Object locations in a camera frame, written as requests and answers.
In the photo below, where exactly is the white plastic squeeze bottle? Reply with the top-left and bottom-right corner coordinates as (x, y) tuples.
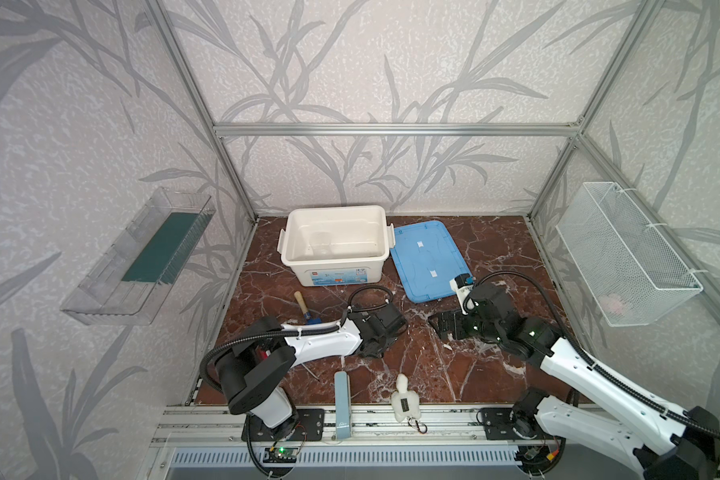
(390, 373), (421, 423)

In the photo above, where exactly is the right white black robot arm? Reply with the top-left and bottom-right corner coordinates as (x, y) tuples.
(429, 275), (720, 479)

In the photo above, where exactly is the aluminium front rail frame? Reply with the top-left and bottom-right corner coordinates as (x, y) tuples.
(149, 403), (543, 448)

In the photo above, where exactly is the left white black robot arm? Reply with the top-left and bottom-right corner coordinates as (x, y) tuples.
(199, 303), (407, 440)

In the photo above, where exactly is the light blue standing block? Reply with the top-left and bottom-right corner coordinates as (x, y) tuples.
(334, 371), (352, 441)

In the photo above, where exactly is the clear acrylic wall shelf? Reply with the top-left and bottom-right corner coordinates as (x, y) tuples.
(61, 187), (216, 326)

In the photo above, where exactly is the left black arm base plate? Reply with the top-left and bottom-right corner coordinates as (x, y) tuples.
(241, 408), (325, 443)

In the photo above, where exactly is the green circuit board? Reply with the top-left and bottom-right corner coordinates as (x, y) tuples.
(262, 446), (299, 464)

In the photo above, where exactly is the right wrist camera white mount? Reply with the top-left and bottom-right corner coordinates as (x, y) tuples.
(449, 273), (474, 312)

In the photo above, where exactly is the pink object in basket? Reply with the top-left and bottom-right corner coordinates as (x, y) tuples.
(598, 294), (627, 316)

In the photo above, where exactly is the blue garden trowel wooden handle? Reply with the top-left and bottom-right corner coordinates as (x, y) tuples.
(294, 291), (322, 325)

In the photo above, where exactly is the white wire mesh basket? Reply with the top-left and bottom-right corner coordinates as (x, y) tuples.
(556, 182), (704, 327)

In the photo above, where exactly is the white plastic storage bin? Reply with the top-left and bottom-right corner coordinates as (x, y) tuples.
(277, 205), (396, 287)

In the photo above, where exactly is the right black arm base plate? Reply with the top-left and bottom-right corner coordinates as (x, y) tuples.
(476, 407), (537, 440)

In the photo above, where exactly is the blue plastic bin lid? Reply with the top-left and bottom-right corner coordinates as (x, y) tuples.
(391, 220), (471, 303)

